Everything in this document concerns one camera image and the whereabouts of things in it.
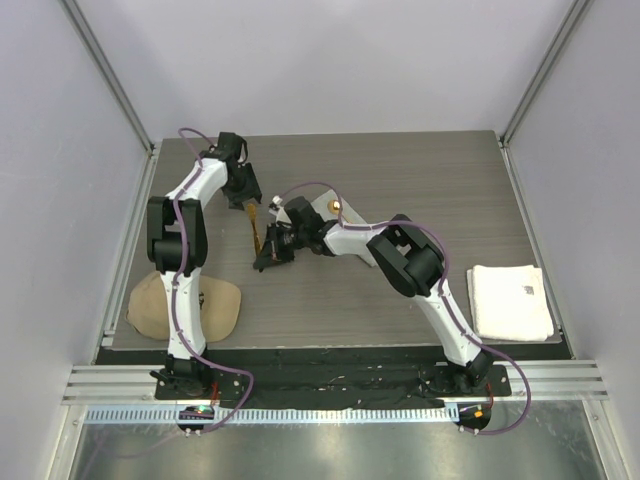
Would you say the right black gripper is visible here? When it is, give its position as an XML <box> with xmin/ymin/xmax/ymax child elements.
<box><xmin>255</xmin><ymin>223</ymin><xmax>308</xmax><ymax>270</ymax></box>

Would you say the grey cloth napkin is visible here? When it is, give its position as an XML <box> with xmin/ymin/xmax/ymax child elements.
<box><xmin>309</xmin><ymin>188</ymin><xmax>379</xmax><ymax>269</ymax></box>

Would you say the green handled gold utensil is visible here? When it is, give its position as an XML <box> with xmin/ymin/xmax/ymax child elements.
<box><xmin>329</xmin><ymin>200</ymin><xmax>342</xmax><ymax>213</ymax></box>

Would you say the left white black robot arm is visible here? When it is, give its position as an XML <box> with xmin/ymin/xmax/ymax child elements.
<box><xmin>147</xmin><ymin>158</ymin><xmax>262</xmax><ymax>399</ymax></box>

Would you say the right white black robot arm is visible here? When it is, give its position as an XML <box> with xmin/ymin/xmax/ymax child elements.
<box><xmin>253</xmin><ymin>214</ymin><xmax>493</xmax><ymax>395</ymax></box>

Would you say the beige cap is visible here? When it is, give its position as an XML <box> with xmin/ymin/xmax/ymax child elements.
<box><xmin>126</xmin><ymin>271</ymin><xmax>241</xmax><ymax>343</ymax></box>

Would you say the white folded towel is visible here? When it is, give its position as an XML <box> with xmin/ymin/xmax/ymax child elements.
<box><xmin>467</xmin><ymin>265</ymin><xmax>554</xmax><ymax>342</ymax></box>

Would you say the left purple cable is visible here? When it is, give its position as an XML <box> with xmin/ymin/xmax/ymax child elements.
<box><xmin>169</xmin><ymin>127</ymin><xmax>256</xmax><ymax>434</ymax></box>

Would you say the purple cable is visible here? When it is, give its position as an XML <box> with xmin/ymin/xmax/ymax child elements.
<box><xmin>169</xmin><ymin>127</ymin><xmax>256</xmax><ymax>434</ymax></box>
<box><xmin>277</xmin><ymin>180</ymin><xmax>532</xmax><ymax>435</ymax></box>

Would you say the left aluminium frame post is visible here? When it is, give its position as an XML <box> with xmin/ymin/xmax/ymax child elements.
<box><xmin>58</xmin><ymin>0</ymin><xmax>155</xmax><ymax>156</ymax></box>

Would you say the aluminium frame post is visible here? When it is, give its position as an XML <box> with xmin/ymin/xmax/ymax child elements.
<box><xmin>58</xmin><ymin>0</ymin><xmax>155</xmax><ymax>156</ymax></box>
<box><xmin>499</xmin><ymin>0</ymin><xmax>593</xmax><ymax>149</ymax></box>

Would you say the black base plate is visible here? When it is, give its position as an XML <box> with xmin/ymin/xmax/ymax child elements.
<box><xmin>150</xmin><ymin>346</ymin><xmax>512</xmax><ymax>410</ymax></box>

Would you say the white slotted cable duct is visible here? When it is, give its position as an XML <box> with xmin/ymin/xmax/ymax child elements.
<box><xmin>84</xmin><ymin>403</ymin><xmax>459</xmax><ymax>426</ymax></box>

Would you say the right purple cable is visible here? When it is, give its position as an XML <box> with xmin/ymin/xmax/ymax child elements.
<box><xmin>277</xmin><ymin>180</ymin><xmax>532</xmax><ymax>435</ymax></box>

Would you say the right aluminium frame post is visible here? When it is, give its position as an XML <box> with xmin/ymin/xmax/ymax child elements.
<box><xmin>499</xmin><ymin>0</ymin><xmax>593</xmax><ymax>149</ymax></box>

